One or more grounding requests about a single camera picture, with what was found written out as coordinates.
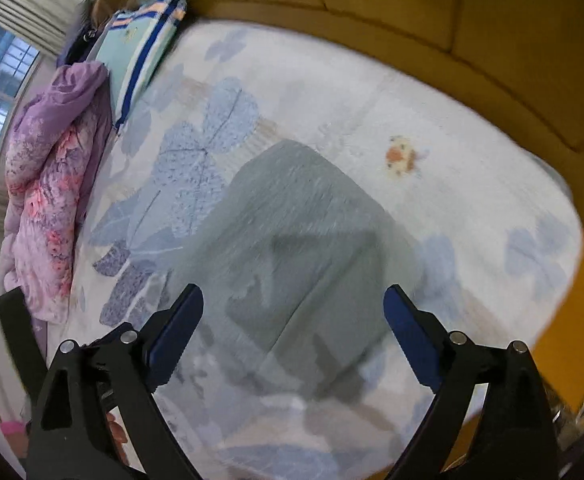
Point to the purple floral quilt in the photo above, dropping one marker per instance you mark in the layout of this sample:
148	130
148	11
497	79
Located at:
52	154

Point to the teal striped pillow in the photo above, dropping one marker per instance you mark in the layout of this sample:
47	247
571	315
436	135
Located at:
131	46

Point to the person's left hand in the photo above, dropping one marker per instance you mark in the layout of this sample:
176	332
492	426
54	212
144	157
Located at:
119	436

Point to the black bed footboard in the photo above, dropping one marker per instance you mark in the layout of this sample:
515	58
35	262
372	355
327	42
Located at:
18	331

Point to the grey zip hoodie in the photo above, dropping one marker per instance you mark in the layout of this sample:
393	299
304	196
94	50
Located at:
293	264

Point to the right striped curtain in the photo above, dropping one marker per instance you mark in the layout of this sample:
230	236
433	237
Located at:
41	23

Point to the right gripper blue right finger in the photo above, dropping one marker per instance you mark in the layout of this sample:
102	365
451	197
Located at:
418	333

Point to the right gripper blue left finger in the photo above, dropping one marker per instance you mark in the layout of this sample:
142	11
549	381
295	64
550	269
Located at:
169	332

